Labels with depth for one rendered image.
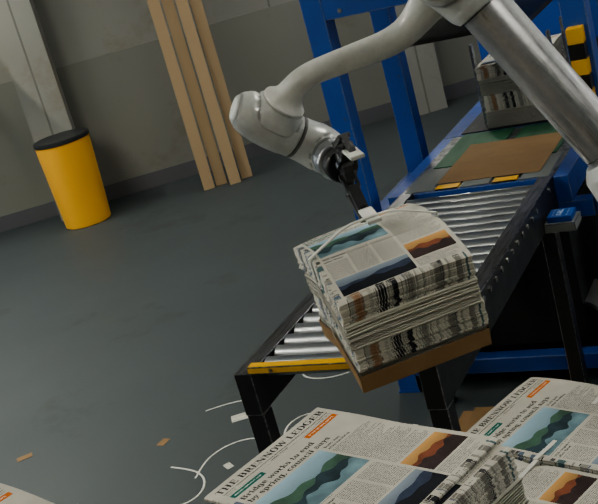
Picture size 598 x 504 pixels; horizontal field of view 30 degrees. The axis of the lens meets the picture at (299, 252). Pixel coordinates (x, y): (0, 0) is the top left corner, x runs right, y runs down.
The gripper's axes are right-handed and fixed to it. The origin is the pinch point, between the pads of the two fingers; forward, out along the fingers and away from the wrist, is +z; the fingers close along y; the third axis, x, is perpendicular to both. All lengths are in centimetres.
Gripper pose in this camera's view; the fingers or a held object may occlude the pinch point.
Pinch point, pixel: (364, 186)
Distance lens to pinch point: 228.0
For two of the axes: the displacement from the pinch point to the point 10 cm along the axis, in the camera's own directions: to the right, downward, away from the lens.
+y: 2.6, 8.9, 3.8
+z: 2.4, 3.2, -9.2
